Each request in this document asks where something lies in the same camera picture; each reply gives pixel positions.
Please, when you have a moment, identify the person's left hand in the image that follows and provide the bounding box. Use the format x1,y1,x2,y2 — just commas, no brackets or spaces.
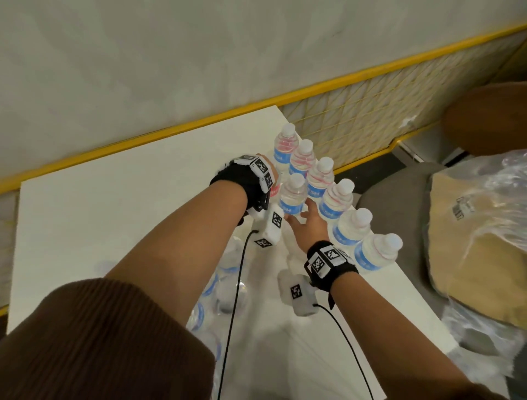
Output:
257,154,282,195

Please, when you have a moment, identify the person's right hand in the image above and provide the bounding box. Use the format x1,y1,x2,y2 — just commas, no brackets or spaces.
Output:
286,198,330,253

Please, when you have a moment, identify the arranged group of water bottles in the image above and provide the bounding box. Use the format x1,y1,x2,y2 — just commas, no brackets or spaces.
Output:
271,123,404,274

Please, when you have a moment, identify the cluster of water bottles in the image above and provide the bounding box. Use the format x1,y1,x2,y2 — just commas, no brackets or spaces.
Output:
185,237,252,396

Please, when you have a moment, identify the brown cardboard box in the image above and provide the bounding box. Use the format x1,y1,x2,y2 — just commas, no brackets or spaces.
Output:
428,173,527,326

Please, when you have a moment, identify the person's right forearm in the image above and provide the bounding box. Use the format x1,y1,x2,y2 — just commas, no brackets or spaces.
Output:
329,271,474,400

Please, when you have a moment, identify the person's left forearm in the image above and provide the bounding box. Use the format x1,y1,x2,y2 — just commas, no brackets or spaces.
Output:
105,180,248,326

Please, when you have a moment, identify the black wristband with markers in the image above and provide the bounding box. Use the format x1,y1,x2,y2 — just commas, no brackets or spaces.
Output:
304,241,359,310
210,154,277,225

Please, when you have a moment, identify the white table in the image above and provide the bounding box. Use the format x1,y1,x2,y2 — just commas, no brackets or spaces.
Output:
6,105,458,400

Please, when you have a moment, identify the brown chair backrest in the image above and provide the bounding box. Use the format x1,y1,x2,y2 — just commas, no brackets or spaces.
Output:
441,81,527,157

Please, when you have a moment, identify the brown sweater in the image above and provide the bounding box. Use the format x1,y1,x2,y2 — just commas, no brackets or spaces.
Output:
0,278,511,400

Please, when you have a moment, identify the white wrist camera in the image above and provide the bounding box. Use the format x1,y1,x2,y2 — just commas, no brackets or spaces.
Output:
246,204,285,249
278,269,320,317

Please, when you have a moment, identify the black cable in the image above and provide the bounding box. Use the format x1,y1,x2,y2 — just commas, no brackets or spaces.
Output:
315,304,375,400
217,230,259,400

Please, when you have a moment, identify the yellow wire mesh fence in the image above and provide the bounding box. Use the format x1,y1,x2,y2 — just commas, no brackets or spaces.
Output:
0,23,527,318

